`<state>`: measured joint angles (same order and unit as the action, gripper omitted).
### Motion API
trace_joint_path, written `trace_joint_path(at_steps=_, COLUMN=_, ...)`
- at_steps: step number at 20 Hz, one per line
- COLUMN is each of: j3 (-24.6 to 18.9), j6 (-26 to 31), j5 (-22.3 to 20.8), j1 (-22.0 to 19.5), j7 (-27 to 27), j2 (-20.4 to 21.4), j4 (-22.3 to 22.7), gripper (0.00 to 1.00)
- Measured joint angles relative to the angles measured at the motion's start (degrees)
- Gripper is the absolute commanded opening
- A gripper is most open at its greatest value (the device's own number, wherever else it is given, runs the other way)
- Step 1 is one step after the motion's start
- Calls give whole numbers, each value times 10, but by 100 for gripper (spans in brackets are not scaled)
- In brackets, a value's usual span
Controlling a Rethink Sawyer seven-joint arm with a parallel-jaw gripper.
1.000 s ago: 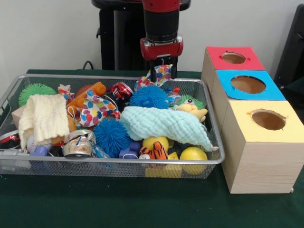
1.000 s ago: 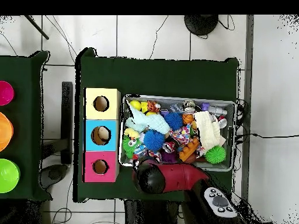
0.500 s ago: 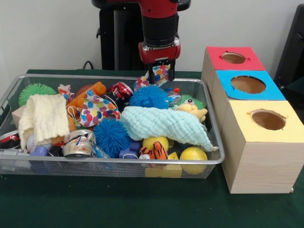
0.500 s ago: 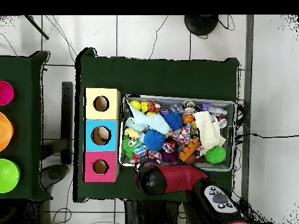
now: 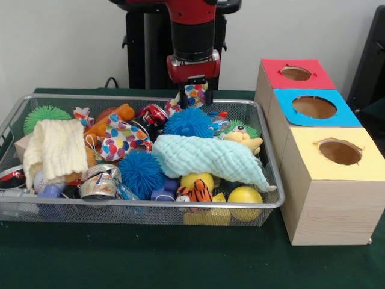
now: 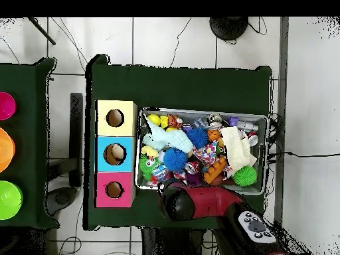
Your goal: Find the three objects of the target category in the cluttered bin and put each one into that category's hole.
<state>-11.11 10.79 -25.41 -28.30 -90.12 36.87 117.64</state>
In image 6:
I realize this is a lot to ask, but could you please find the shallow clear mesh bin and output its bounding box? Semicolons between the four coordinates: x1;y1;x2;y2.
135;106;269;196

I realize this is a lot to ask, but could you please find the wooden box with three holes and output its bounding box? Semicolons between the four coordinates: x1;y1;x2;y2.
94;99;138;209

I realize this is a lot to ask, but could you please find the light blue waffle cloth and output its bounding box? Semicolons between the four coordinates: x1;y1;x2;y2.
142;114;194;153

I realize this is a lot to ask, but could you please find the blue spiky rubber ball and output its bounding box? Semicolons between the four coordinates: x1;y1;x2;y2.
186;127;209;149
162;147;189;173

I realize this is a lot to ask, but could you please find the orange tiger plush toy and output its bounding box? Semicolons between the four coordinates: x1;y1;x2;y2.
166;114;184;129

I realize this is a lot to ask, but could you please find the yellow smooth ball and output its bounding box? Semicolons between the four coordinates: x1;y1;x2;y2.
146;114;162;127

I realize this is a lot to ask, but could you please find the green spiky monster toy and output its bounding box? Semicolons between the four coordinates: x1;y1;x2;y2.
137;154;160;181

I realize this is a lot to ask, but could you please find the purple knobbly ball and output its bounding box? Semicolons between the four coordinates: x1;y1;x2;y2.
185;172;203;187

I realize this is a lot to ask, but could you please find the dark green table cloth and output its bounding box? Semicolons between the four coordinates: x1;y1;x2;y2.
83;54;273;230
0;57;59;229

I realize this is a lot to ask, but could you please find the cream waffle cloth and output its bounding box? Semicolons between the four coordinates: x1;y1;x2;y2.
219;126;258;177

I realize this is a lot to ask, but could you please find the green spiky rubber ball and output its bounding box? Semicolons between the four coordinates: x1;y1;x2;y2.
232;165;258;187

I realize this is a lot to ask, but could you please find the black upright panel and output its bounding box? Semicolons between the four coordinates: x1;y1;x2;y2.
68;92;84;187

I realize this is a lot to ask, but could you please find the grey stand base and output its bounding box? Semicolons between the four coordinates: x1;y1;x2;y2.
44;186;78;216

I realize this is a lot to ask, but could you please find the black round stand base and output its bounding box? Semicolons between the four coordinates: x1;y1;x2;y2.
209;17;249;41

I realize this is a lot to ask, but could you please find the orange plastic bowl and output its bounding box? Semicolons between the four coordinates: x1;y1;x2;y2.
0;127;16;173

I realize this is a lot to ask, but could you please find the pink plastic bowl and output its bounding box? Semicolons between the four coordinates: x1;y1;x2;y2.
0;91;17;121

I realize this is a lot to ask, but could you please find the black pole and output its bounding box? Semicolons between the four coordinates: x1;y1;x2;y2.
27;17;56;46

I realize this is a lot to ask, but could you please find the green plastic bowl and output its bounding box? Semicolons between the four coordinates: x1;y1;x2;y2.
0;180;24;220

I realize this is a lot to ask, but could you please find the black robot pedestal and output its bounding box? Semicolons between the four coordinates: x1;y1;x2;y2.
140;226;218;255

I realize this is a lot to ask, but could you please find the black power cable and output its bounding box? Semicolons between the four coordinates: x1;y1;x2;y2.
268;151;340;160

